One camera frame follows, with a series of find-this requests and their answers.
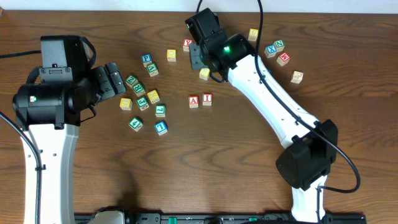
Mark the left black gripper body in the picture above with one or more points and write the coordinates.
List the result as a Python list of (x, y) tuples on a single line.
[(101, 85)]

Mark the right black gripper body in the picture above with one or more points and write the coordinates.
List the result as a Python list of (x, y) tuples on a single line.
[(205, 55)]

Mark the red I block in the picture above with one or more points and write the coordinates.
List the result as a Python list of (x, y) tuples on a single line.
[(207, 99)]

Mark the red A block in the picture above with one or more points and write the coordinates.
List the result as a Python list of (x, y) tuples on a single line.
[(193, 101)]

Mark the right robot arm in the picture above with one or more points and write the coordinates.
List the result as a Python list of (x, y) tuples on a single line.
[(306, 160)]

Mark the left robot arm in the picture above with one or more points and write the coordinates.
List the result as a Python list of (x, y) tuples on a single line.
[(48, 108)]

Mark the yellow block centre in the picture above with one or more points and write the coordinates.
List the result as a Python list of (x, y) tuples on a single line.
[(204, 73)]

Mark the yellow block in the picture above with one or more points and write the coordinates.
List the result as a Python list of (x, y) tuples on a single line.
[(204, 73), (126, 104), (253, 35), (171, 55), (153, 96)]

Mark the red Y block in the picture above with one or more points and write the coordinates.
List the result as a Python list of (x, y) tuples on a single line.
[(186, 44)]

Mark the green Z block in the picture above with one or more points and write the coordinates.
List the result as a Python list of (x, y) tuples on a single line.
[(131, 81)]

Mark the yellow block upper left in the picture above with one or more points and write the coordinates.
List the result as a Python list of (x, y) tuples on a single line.
[(171, 55)]

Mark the yellow block far left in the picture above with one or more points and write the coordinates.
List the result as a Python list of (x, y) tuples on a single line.
[(126, 104)]

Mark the green R block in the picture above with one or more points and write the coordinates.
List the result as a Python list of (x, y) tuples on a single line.
[(138, 89)]

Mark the green J block left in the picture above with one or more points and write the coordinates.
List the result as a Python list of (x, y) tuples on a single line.
[(142, 103)]

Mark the yellow block top right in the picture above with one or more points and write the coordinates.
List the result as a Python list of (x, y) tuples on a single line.
[(253, 35)]

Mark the green V block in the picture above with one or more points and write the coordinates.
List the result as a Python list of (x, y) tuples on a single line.
[(152, 69)]

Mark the blue P block left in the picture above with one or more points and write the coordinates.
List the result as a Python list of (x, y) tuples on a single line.
[(146, 59)]

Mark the yellow block middle left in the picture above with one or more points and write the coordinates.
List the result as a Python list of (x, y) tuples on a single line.
[(153, 96)]

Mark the green 4 block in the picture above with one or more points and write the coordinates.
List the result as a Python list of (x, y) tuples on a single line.
[(135, 124)]

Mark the blue X block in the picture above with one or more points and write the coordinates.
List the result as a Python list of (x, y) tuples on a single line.
[(270, 51)]

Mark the green L block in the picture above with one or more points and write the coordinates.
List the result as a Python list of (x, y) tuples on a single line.
[(160, 111)]

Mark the green N block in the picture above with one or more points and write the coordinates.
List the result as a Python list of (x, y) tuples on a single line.
[(279, 45)]

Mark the red M block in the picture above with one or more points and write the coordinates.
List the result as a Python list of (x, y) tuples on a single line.
[(283, 59)]

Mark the blue L block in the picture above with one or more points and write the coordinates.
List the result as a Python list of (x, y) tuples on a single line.
[(161, 128)]

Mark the plain picture block right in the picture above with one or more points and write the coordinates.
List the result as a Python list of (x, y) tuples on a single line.
[(296, 77)]

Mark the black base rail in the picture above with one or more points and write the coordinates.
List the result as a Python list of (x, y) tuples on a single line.
[(156, 218)]

